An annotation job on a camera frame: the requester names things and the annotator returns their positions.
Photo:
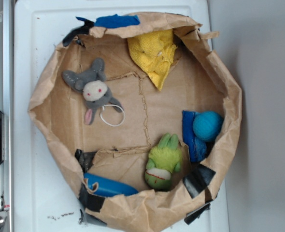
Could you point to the blue felt piece top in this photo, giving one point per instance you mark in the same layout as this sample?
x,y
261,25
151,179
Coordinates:
x,y
116,21

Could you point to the black tape strip top-left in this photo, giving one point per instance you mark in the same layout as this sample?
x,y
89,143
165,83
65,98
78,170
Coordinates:
x,y
76,31

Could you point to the brown paper bag basin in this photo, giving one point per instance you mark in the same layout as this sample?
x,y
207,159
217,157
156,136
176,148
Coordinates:
x,y
198,80

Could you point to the green plush toy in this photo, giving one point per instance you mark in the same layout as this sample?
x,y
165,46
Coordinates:
x,y
164,160

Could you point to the black tape strip bottom-right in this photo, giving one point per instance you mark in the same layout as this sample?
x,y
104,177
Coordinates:
x,y
192,216

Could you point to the blue plastic tub rim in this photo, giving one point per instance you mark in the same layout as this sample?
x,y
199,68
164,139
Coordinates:
x,y
106,187

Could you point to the black tape strip inner-left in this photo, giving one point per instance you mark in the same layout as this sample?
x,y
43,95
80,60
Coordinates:
x,y
85,159

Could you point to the black tape strip bottom-left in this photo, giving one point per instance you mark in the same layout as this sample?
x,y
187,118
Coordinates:
x,y
93,203

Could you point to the grey plush bunny toy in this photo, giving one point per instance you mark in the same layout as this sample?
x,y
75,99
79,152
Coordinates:
x,y
91,84

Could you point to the yellow towel cloth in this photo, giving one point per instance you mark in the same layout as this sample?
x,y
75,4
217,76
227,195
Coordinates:
x,y
154,53

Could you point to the aluminium frame rail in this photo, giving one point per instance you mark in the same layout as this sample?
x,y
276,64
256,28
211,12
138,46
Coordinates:
x,y
6,114

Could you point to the black tape strip right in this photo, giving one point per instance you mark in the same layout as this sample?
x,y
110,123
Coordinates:
x,y
198,180

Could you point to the blue ball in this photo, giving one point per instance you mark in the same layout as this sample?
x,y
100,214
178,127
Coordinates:
x,y
207,125

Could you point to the blue cloth piece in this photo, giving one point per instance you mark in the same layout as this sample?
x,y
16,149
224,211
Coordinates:
x,y
197,148

